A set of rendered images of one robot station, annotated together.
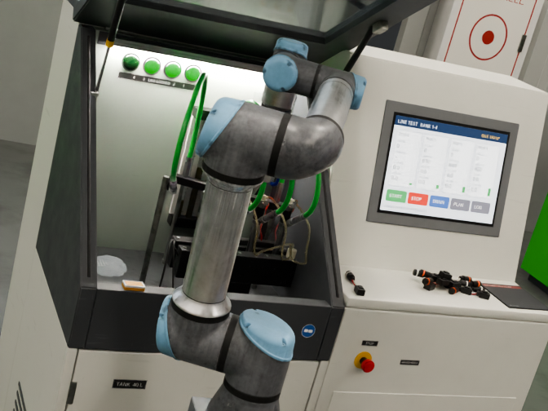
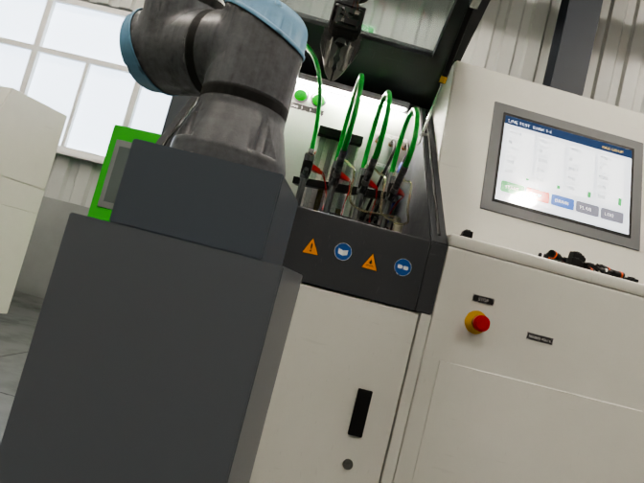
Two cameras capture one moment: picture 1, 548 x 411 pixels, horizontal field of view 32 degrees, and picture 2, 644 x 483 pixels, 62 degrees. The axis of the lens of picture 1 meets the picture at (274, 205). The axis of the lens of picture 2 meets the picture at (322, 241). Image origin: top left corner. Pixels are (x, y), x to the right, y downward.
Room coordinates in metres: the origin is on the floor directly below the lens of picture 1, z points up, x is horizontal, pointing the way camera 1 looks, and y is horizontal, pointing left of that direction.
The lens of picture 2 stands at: (1.10, -0.44, 0.79)
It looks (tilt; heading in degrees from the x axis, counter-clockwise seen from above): 5 degrees up; 22
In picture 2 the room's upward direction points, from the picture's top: 14 degrees clockwise
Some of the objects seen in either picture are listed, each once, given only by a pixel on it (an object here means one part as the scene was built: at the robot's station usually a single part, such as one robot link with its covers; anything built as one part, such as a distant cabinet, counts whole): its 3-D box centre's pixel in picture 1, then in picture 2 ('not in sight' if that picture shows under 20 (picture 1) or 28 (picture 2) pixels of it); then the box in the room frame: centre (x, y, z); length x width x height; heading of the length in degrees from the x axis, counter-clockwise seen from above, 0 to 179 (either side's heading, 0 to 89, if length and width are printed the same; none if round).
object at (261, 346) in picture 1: (258, 350); (254, 53); (1.68, -0.04, 1.07); 0.13 x 0.12 x 0.14; 86
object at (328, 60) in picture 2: not in sight; (330, 56); (2.12, 0.07, 1.28); 0.06 x 0.03 x 0.09; 26
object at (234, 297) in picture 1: (210, 323); (287, 241); (2.17, 0.07, 0.87); 0.62 x 0.04 x 0.16; 116
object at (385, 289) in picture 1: (437, 293); (569, 278); (2.55, -0.52, 0.96); 0.70 x 0.22 x 0.03; 116
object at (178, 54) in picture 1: (205, 58); (329, 84); (2.62, 0.29, 1.43); 0.54 x 0.03 x 0.02; 116
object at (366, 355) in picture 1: (365, 364); (479, 323); (2.32, -0.35, 0.80); 0.05 x 0.04 x 0.05; 116
